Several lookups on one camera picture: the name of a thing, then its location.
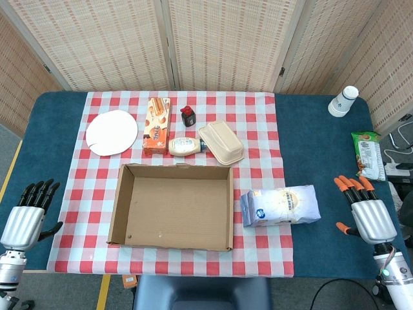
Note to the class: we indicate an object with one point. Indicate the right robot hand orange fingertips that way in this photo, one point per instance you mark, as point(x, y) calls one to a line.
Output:
point(371, 216)

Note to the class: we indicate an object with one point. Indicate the red white checkered tablecloth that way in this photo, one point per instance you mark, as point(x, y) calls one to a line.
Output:
point(96, 200)

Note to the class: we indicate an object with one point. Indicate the orange biscuit box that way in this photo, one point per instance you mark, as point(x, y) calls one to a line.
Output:
point(157, 127)

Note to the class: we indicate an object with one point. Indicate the orange small box under table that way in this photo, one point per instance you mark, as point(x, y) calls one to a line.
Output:
point(129, 281)

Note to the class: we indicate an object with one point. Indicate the mayonnaise squeeze bottle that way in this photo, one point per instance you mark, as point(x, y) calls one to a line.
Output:
point(184, 146)

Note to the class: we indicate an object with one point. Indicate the beige takeaway food container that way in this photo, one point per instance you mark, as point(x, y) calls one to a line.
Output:
point(221, 140)

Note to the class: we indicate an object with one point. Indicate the white paper cup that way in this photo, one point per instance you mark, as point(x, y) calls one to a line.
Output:
point(342, 102)

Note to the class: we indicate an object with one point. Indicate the white paper plate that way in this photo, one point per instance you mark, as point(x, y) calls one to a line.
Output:
point(111, 132)

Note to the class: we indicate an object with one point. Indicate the woven folding screen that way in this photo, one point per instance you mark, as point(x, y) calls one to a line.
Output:
point(206, 42)

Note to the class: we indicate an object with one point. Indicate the dark soy sauce bottle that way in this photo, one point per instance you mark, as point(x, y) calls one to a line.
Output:
point(188, 117)

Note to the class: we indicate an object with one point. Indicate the brown cardboard box tray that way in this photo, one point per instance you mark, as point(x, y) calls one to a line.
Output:
point(174, 206)

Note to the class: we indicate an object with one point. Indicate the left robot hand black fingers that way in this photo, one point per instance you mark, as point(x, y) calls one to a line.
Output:
point(24, 219)

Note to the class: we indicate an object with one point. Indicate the white power strip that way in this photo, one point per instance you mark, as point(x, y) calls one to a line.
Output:
point(397, 168)

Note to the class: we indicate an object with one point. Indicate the green snack bag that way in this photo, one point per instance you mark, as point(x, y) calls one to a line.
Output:
point(368, 155)

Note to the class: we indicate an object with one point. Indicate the left robot arm silver white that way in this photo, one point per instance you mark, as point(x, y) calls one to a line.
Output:
point(11, 274)

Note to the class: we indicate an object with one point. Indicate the dark blue chair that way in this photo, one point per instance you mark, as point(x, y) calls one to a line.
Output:
point(201, 292)

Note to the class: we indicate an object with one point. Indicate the white-blue snack bag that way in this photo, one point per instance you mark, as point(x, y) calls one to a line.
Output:
point(280, 205)

